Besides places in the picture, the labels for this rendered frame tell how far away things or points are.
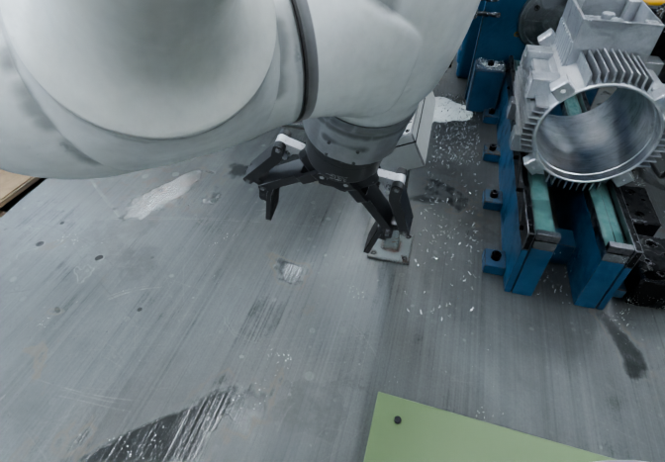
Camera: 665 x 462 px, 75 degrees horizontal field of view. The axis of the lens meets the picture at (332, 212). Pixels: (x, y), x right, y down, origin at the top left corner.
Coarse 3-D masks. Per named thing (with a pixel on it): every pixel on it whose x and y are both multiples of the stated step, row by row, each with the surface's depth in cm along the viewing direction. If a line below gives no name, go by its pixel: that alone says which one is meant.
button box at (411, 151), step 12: (432, 96) 62; (420, 108) 55; (432, 108) 61; (420, 120) 53; (408, 132) 50; (420, 132) 53; (408, 144) 51; (420, 144) 52; (396, 156) 52; (408, 156) 52; (420, 156) 51; (384, 168) 54; (396, 168) 53; (408, 168) 53
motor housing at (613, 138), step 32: (544, 64) 67; (576, 64) 62; (608, 64) 58; (640, 64) 58; (544, 96) 62; (640, 96) 64; (544, 128) 75; (576, 128) 76; (608, 128) 71; (640, 128) 63; (544, 160) 66; (576, 160) 69; (608, 160) 66; (640, 160) 61
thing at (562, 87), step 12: (540, 36) 71; (552, 36) 69; (552, 84) 58; (564, 84) 57; (564, 96) 58; (660, 96) 55; (660, 108) 56; (528, 156) 66; (528, 168) 66; (540, 168) 66; (624, 180) 64
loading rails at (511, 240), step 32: (512, 64) 99; (576, 96) 90; (512, 128) 84; (512, 160) 78; (512, 192) 74; (544, 192) 67; (576, 192) 72; (608, 192) 67; (512, 224) 70; (544, 224) 62; (576, 224) 70; (608, 224) 62; (512, 256) 66; (544, 256) 61; (576, 256) 68; (608, 256) 58; (640, 256) 57; (512, 288) 67; (576, 288) 66; (608, 288) 62
